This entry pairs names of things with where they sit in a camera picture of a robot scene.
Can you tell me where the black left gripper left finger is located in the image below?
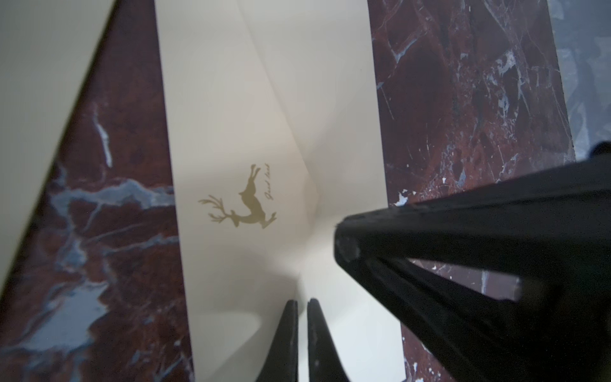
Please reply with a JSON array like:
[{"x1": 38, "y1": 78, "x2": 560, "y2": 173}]
[{"x1": 256, "y1": 300, "x2": 298, "y2": 382}]

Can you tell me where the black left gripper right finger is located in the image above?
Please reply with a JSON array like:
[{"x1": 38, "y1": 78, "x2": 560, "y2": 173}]
[{"x1": 307, "y1": 299, "x2": 349, "y2": 382}]

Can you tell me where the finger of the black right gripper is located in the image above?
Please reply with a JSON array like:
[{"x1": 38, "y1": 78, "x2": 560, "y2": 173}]
[{"x1": 334, "y1": 154, "x2": 610, "y2": 381}]

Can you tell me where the cream yellow envelope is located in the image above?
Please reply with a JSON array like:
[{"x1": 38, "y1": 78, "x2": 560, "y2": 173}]
[
  {"x1": 1, "y1": 1, "x2": 116, "y2": 289},
  {"x1": 155, "y1": 1, "x2": 405, "y2": 381}
]

